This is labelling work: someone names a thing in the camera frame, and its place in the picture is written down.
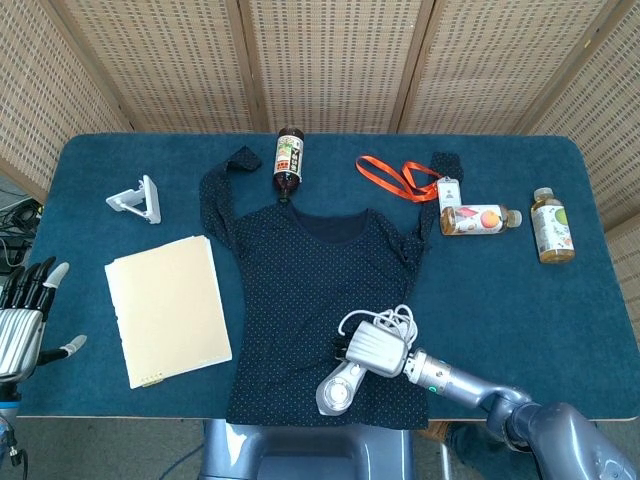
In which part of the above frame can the grey-blue robot torso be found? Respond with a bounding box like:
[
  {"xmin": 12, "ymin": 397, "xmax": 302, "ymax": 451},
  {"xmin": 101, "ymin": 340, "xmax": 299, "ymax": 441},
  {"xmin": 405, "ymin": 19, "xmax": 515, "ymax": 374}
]
[{"xmin": 199, "ymin": 418, "xmax": 416, "ymax": 480}]

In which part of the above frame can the navy dotted t-shirt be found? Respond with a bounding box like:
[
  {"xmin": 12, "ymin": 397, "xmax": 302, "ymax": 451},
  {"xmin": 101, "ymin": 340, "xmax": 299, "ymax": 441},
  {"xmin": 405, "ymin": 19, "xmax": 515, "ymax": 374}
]
[{"xmin": 198, "ymin": 145, "xmax": 464, "ymax": 431}]

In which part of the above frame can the white ID badge card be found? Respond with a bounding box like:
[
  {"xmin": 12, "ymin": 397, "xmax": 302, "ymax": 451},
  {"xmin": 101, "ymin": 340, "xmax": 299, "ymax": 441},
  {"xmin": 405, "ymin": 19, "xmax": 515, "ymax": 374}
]
[{"xmin": 436, "ymin": 177, "xmax": 462, "ymax": 209}]

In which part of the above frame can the dark brown tea bottle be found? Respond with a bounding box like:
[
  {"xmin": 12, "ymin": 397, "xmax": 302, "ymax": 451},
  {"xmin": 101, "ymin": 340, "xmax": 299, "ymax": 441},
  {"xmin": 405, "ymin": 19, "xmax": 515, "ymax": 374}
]
[{"xmin": 272, "ymin": 127, "xmax": 306, "ymax": 204}]

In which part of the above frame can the black cable bundle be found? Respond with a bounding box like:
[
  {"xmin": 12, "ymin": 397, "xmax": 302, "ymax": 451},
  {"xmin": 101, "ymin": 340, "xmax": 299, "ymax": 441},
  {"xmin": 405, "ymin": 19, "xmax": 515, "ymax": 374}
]
[{"xmin": 0, "ymin": 197, "xmax": 45, "ymax": 274}]

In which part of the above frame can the teal fabric table cover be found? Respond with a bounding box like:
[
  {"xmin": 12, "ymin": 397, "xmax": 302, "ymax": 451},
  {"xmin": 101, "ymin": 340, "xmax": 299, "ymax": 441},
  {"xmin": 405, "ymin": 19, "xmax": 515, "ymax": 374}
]
[{"xmin": 14, "ymin": 132, "xmax": 640, "ymax": 421}]

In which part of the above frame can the white cable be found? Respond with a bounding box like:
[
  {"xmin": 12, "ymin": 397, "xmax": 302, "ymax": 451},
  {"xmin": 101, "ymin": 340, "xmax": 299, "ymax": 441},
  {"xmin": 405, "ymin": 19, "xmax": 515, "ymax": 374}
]
[{"xmin": 337, "ymin": 303, "xmax": 419, "ymax": 347}]

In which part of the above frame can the woven wooden folding screen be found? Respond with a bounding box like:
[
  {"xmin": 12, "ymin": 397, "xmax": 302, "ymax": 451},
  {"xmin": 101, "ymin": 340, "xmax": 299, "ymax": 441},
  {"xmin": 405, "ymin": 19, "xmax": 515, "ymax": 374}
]
[{"xmin": 0, "ymin": 0, "xmax": 640, "ymax": 236}]

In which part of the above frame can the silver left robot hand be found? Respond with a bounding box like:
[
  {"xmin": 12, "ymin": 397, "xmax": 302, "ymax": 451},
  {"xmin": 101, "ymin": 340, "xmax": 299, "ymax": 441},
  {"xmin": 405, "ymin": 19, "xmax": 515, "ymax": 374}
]
[{"xmin": 0, "ymin": 256, "xmax": 88, "ymax": 384}]

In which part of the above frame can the green apple label tea bottle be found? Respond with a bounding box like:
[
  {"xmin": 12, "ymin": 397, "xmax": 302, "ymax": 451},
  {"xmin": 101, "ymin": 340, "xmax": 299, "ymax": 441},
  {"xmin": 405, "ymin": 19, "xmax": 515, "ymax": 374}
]
[{"xmin": 530, "ymin": 187, "xmax": 576, "ymax": 265}]

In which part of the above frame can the cream paper folder stack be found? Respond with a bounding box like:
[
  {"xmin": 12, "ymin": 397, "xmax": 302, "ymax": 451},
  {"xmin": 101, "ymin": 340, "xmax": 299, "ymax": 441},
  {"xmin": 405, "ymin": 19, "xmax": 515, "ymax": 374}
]
[{"xmin": 104, "ymin": 234, "xmax": 234, "ymax": 390}]

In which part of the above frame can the peach label tea bottle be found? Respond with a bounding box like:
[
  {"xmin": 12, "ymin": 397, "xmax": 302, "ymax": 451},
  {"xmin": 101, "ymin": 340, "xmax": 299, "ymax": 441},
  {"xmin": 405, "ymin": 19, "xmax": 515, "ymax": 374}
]
[{"xmin": 439, "ymin": 203, "xmax": 523, "ymax": 236}]

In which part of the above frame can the white folding phone stand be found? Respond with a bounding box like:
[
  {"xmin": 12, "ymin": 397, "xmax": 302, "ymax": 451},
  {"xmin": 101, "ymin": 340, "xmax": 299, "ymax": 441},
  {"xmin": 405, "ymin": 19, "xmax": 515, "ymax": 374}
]
[{"xmin": 105, "ymin": 174, "xmax": 163, "ymax": 226}]

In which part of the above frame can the white small appliance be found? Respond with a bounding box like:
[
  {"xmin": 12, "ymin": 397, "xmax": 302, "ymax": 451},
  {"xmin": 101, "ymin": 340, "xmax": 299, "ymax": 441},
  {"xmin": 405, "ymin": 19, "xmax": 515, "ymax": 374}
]
[{"xmin": 315, "ymin": 360, "xmax": 369, "ymax": 417}]

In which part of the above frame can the orange lanyard strap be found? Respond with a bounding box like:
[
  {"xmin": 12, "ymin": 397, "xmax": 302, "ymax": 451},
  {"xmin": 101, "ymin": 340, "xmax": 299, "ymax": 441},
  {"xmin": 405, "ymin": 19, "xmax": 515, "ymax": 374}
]
[{"xmin": 355, "ymin": 155, "xmax": 444, "ymax": 204}]

